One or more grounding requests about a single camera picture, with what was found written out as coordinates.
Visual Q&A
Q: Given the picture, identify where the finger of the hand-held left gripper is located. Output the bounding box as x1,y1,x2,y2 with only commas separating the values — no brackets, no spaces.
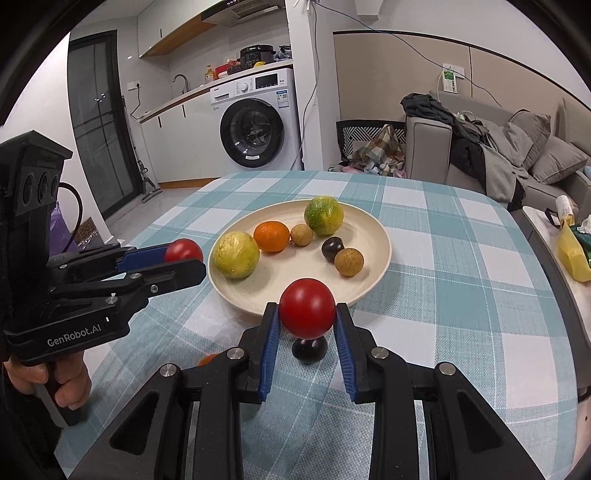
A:
46,244,171,283
48,258,207,319

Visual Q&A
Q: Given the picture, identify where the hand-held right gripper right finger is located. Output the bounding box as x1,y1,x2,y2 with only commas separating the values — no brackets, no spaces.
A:
333,302,548,480

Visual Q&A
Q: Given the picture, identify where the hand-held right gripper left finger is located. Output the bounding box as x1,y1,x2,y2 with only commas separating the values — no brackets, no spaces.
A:
68,302,283,480

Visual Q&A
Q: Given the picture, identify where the red tomato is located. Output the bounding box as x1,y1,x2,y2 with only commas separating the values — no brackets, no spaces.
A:
279,278,337,339
165,238,204,265

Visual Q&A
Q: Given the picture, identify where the green-yellow passion fruit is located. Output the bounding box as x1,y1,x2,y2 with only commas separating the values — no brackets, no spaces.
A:
213,231,260,280

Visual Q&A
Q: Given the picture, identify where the cream round plate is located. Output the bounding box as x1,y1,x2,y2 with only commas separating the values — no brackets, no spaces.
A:
207,198,392,318

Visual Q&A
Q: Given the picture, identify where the brown longan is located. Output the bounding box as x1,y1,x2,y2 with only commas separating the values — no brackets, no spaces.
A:
334,248,365,277
290,223,315,247

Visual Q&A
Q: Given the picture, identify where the dark purple round fruit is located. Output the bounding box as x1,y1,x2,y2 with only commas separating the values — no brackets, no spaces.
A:
321,236,346,263
292,337,328,364

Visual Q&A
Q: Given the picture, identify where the person's left forearm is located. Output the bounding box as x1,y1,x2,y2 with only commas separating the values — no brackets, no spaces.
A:
0,364,68,480

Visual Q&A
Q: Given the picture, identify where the person's left hand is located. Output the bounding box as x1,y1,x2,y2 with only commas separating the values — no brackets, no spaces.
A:
4,352,93,408

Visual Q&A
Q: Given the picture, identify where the floor mop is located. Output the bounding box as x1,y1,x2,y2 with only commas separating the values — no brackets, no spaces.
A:
121,95,162,204

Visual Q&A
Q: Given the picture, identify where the purple bag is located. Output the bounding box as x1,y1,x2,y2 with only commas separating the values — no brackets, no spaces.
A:
50,203,80,254

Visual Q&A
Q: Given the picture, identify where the orange tangerine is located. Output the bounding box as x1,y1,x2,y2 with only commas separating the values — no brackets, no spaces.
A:
253,222,291,253

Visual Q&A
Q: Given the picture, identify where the white kitchen counter cabinet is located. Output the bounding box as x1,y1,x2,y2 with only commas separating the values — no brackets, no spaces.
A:
139,85,222,185

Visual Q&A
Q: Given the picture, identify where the dark glass door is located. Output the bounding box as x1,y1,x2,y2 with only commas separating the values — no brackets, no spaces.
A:
67,30,139,220

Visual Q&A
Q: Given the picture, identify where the yellow-green citrus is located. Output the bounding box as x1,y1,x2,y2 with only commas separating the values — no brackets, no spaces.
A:
304,196,345,236

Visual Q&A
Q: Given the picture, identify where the white washing machine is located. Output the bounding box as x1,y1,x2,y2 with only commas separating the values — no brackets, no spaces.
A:
210,68,303,171

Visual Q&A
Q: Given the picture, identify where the pile of clothes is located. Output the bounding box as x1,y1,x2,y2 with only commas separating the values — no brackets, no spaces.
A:
328,159,407,178

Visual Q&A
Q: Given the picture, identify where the plaid cloth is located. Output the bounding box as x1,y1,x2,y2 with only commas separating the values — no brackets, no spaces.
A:
353,124,407,171

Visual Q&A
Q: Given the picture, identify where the black patterned laundry basket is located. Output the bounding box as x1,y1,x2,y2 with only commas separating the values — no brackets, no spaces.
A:
336,119,408,176

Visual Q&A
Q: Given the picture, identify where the gray sofa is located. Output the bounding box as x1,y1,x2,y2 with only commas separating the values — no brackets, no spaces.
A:
405,88,591,217

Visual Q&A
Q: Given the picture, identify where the black pressure cooker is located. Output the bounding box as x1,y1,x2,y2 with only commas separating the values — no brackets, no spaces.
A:
240,44,276,70

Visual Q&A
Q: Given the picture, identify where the gray garment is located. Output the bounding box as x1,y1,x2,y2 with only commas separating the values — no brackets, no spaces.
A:
480,120,529,204

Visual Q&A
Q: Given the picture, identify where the yellow plastic bag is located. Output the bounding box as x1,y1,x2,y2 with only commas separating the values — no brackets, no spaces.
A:
556,217,591,283

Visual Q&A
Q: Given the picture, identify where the black jacket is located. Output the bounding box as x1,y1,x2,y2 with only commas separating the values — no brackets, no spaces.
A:
401,92,490,185

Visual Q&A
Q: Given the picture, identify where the white bottle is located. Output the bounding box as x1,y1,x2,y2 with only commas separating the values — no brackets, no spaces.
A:
554,195,578,220

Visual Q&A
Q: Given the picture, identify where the range hood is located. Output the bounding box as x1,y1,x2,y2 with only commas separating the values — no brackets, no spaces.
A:
201,0,284,26

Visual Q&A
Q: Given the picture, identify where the gray cushion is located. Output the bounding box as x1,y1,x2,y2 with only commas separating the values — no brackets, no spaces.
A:
503,110,552,171
529,136,588,185

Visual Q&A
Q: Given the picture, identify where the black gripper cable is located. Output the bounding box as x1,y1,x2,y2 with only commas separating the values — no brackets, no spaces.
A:
58,182,85,250

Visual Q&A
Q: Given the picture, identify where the white wall cabinet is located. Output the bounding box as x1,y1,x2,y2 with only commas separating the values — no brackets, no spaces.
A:
139,0,218,58

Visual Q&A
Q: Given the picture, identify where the white green wall charger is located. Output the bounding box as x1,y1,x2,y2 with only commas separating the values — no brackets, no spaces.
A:
438,62,462,95

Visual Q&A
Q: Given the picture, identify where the black wall cable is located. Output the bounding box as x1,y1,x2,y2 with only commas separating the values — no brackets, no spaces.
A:
314,0,504,109

